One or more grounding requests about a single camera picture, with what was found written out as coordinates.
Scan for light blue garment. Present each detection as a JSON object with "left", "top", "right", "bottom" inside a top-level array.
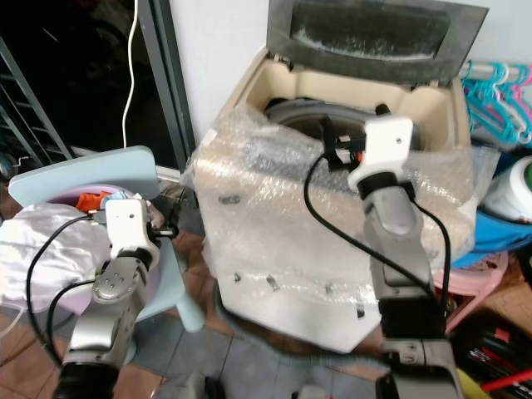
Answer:
[{"left": 108, "top": 191, "right": 144, "bottom": 210}]

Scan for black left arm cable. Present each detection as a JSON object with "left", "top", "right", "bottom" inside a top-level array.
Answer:
[{"left": 25, "top": 209, "right": 112, "bottom": 368}]

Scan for red stick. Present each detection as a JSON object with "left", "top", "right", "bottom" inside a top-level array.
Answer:
[{"left": 484, "top": 369, "right": 532, "bottom": 393}]

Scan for clear bubble wrap sheet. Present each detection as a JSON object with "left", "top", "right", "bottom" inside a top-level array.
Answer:
[{"left": 188, "top": 106, "right": 500, "bottom": 321}]

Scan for grey metal rack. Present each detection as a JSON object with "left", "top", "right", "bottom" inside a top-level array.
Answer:
[{"left": 0, "top": 40, "right": 77, "bottom": 160}]

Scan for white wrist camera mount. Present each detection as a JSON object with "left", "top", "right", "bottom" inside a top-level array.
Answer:
[
  {"left": 347, "top": 114, "right": 416, "bottom": 189},
  {"left": 106, "top": 197, "right": 160, "bottom": 259}
]

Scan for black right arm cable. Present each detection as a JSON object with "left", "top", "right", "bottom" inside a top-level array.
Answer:
[{"left": 303, "top": 155, "right": 453, "bottom": 304}]

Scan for blue plastic basin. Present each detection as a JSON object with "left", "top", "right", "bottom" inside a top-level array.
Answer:
[{"left": 449, "top": 213, "right": 532, "bottom": 270}]

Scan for white green detergent bottle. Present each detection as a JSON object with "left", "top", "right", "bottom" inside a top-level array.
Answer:
[{"left": 484, "top": 153, "right": 532, "bottom": 224}]

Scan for light blue plastic chair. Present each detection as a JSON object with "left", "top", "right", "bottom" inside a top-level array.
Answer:
[{"left": 7, "top": 145, "right": 207, "bottom": 335}]

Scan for white crumpled garment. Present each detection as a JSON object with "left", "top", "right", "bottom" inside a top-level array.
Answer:
[{"left": 0, "top": 203, "right": 111, "bottom": 315}]

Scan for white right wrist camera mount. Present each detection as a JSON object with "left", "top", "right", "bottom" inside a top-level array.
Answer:
[{"left": 347, "top": 114, "right": 416, "bottom": 189}]

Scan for white hanging cable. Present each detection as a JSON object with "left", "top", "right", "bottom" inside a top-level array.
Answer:
[{"left": 121, "top": 0, "right": 141, "bottom": 140}]

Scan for lilac laundry basket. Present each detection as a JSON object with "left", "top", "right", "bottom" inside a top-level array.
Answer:
[{"left": 45, "top": 181, "right": 146, "bottom": 219}]

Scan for black bag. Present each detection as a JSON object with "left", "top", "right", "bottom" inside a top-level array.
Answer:
[{"left": 449, "top": 313, "right": 532, "bottom": 399}]

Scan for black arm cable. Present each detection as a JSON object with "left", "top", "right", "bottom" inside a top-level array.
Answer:
[
  {"left": 25, "top": 209, "right": 112, "bottom": 368},
  {"left": 303, "top": 155, "right": 453, "bottom": 304}
]

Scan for beige top-load washing machine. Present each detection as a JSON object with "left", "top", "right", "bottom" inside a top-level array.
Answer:
[{"left": 196, "top": 46, "right": 480, "bottom": 352}]

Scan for orange garment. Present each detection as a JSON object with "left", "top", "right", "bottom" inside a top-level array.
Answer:
[{"left": 76, "top": 190, "right": 115, "bottom": 214}]

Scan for grey washing machine lid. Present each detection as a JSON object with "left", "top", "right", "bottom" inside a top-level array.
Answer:
[{"left": 266, "top": 0, "right": 490, "bottom": 85}]

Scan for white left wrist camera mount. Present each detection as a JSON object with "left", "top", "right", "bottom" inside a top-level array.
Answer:
[{"left": 106, "top": 197, "right": 160, "bottom": 259}]

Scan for teal plastic clothes hangers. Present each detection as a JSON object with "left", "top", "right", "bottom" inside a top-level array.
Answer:
[{"left": 460, "top": 61, "right": 532, "bottom": 148}]

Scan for dark grey door frame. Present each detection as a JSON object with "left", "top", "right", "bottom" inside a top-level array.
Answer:
[{"left": 136, "top": 0, "right": 199, "bottom": 171}]

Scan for pink plastic clothes hanger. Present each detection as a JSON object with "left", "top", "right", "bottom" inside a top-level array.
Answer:
[{"left": 502, "top": 63, "right": 532, "bottom": 144}]

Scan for pink plastic stool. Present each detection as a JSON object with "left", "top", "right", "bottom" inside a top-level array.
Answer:
[{"left": 432, "top": 249, "right": 510, "bottom": 335}]

